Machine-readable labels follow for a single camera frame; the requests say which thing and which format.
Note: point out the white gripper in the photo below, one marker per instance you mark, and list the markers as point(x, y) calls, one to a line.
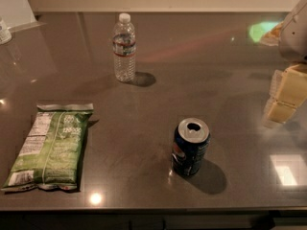
point(295, 37)

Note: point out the blue pepsi can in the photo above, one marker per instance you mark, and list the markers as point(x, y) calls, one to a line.
point(191, 140)

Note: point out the clear plastic water bottle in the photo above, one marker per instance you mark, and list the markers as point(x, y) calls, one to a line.
point(124, 48)

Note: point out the green chip bag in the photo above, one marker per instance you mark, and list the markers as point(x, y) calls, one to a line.
point(50, 155)

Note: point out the white container at left edge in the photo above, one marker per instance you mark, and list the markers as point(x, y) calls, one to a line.
point(5, 34)

